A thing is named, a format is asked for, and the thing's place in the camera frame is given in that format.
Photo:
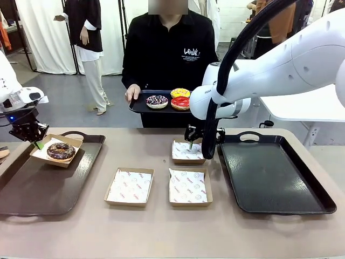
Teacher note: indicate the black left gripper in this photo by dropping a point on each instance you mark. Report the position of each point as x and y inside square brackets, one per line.
[24, 120]

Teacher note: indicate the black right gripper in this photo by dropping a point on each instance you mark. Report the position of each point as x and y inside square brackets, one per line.
[200, 132]

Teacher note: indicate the white printed paper liner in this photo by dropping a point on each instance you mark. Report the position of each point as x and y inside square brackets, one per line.
[180, 152]
[56, 140]
[187, 186]
[130, 186]

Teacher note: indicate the chocolate glazed donut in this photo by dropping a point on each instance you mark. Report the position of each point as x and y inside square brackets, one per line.
[54, 153]

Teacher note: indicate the kraft paper food box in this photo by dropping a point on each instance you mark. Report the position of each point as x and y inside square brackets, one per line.
[188, 205]
[188, 162]
[126, 204]
[76, 145]

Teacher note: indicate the red glazed donut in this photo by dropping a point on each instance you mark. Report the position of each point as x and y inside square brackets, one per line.
[179, 103]

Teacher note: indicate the yellow glazed donut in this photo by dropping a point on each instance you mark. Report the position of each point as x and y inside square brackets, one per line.
[180, 92]

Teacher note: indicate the dark donut with colourful sprinkles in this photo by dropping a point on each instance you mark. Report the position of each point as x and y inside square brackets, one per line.
[152, 101]

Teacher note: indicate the small black serving tray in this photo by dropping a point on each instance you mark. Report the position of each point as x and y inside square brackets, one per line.
[137, 106]

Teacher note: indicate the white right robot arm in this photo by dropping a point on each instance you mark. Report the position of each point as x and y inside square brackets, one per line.
[296, 54]

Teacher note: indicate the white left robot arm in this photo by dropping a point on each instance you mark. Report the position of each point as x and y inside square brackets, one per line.
[8, 75]

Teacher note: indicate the person right forearm black sleeve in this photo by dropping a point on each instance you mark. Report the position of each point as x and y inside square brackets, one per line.
[128, 76]

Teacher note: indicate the brown plastic tray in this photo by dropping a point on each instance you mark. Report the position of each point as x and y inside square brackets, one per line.
[40, 186]

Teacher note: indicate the large black plastic tray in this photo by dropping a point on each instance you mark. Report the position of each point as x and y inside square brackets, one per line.
[269, 175]

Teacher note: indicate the person right hand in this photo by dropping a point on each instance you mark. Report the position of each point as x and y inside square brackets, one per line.
[132, 93]

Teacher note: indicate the tan round object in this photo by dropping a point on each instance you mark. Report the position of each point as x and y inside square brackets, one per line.
[3, 153]

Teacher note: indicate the person in black shirt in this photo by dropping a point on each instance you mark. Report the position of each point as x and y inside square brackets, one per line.
[161, 54]

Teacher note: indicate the white curtain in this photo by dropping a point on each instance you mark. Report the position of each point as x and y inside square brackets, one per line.
[43, 35]

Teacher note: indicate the orange hanging garment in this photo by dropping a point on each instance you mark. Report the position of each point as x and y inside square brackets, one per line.
[5, 37]

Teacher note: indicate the white table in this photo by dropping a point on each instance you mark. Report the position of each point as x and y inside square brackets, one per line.
[310, 108]

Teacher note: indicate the mannequin black top white trousers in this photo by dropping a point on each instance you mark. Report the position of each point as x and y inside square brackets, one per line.
[86, 27]

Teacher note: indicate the white hanging coat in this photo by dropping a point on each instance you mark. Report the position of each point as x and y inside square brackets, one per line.
[213, 16]

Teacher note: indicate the mannequin with brown top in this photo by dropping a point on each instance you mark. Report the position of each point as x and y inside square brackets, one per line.
[280, 24]

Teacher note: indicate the black stand pole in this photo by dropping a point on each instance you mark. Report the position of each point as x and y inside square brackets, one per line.
[124, 21]

